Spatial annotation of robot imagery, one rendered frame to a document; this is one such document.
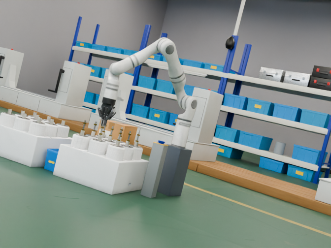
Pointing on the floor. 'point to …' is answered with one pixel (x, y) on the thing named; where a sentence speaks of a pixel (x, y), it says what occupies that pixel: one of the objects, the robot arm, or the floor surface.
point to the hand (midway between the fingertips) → (103, 122)
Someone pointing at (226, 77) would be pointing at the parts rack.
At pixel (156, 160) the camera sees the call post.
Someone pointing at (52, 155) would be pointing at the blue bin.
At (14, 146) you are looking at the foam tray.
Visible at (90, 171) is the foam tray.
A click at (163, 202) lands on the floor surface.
